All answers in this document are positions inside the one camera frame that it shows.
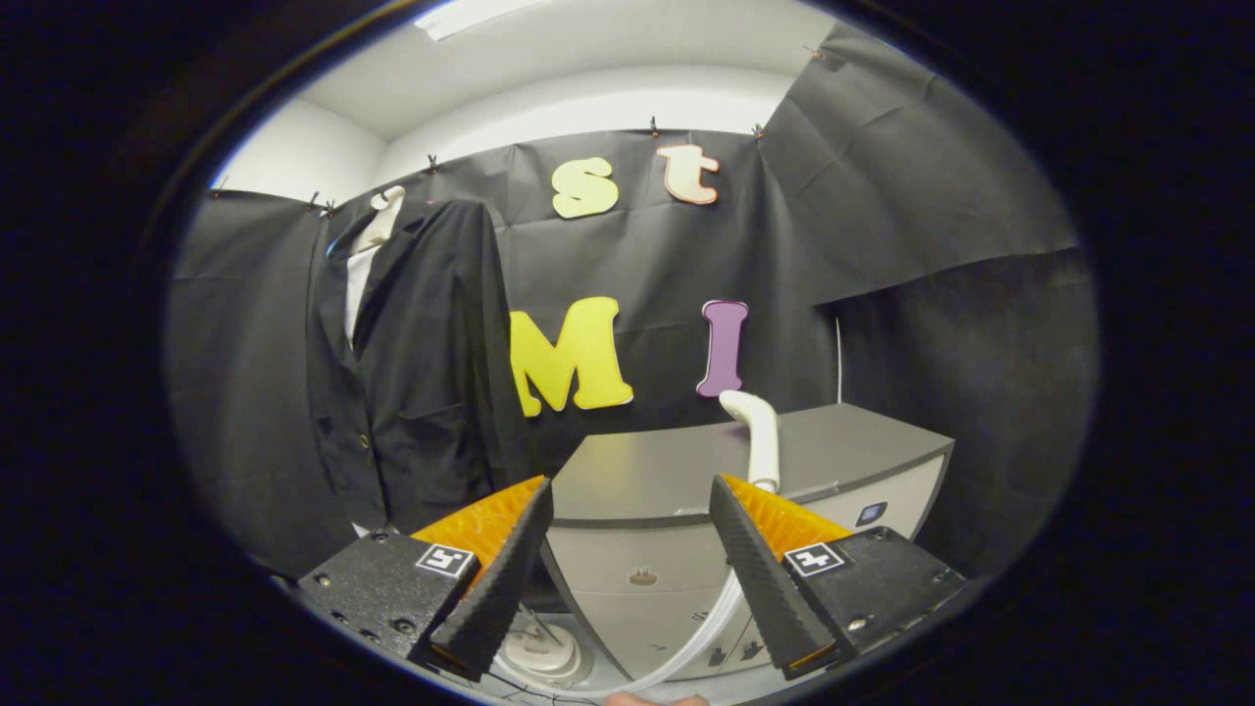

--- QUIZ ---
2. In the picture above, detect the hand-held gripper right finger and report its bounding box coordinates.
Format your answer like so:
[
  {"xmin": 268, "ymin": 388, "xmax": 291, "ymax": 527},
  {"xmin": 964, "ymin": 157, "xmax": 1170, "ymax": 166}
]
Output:
[{"xmin": 708, "ymin": 475, "xmax": 999, "ymax": 682}]

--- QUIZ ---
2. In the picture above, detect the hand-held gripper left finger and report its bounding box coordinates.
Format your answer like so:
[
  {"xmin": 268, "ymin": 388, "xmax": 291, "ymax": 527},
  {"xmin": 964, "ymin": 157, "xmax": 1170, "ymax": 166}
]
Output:
[{"xmin": 294, "ymin": 478, "xmax": 555, "ymax": 682}]

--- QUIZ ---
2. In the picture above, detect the white garment steamer base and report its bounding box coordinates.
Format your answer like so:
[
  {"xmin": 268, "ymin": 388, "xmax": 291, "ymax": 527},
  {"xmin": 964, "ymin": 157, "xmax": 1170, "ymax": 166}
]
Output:
[{"xmin": 500, "ymin": 613, "xmax": 594, "ymax": 687}]

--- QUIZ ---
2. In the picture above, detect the white garment steamer wand with hose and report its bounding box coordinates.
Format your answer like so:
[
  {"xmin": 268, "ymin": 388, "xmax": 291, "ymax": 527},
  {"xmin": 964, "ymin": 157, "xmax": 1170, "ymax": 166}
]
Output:
[{"xmin": 490, "ymin": 390, "xmax": 782, "ymax": 699}]

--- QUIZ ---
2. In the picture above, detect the black suit jacket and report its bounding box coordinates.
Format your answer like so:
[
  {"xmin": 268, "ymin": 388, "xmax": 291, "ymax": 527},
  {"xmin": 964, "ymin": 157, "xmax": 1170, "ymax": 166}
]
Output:
[{"xmin": 304, "ymin": 199, "xmax": 535, "ymax": 535}]

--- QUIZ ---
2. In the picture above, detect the white shirt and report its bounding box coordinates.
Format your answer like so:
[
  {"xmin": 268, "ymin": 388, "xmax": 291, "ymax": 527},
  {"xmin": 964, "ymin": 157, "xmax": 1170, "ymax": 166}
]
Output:
[{"xmin": 343, "ymin": 243, "xmax": 385, "ymax": 352}]

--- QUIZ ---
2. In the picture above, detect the white clothes hanger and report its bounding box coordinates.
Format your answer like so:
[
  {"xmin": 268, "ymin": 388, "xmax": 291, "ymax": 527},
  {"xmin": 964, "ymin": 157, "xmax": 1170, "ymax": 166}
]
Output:
[{"xmin": 348, "ymin": 184, "xmax": 408, "ymax": 256}]

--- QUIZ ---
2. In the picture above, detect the grey cabinet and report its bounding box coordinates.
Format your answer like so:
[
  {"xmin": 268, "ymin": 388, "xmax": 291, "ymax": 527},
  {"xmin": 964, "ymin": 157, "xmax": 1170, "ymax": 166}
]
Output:
[{"xmin": 539, "ymin": 402, "xmax": 957, "ymax": 682}]

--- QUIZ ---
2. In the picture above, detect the black backdrop cloth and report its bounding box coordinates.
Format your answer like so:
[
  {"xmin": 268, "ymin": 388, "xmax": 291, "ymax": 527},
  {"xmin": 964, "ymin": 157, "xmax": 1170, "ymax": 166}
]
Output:
[{"xmin": 162, "ymin": 22, "xmax": 1099, "ymax": 580}]

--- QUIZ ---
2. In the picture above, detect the ceiling light panel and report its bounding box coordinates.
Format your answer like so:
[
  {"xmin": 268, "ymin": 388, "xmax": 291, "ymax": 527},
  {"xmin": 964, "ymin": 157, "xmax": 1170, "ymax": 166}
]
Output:
[{"xmin": 414, "ymin": 0, "xmax": 550, "ymax": 42}]

